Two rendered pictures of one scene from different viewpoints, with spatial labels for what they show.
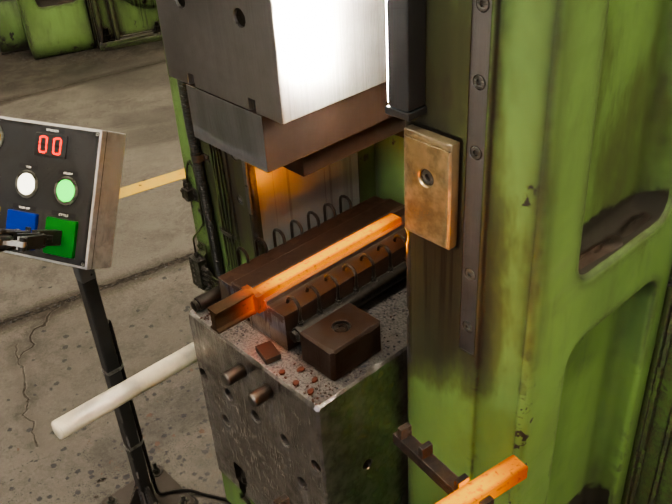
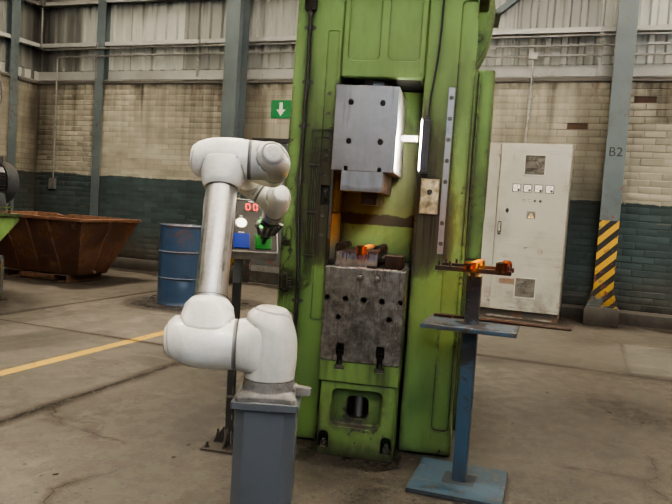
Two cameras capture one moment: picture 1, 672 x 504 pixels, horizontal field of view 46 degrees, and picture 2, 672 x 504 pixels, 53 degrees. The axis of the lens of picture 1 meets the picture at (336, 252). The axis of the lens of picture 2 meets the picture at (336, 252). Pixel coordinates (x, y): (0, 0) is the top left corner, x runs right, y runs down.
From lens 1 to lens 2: 2.67 m
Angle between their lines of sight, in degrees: 47
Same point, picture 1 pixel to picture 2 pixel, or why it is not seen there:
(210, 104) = (355, 174)
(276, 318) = (372, 254)
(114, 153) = not seen: hidden behind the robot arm
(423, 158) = (429, 185)
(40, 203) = (249, 229)
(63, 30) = not seen: outside the picture
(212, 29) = (364, 147)
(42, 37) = not seen: outside the picture
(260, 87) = (385, 162)
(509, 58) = (455, 153)
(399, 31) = (425, 147)
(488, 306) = (448, 233)
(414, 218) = (423, 207)
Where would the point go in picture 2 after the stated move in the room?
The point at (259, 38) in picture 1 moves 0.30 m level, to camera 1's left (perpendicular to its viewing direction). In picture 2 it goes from (388, 146) to (339, 139)
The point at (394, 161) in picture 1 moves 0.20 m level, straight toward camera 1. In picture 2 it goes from (353, 235) to (375, 238)
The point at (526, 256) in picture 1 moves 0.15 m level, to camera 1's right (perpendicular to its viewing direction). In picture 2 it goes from (462, 210) to (481, 211)
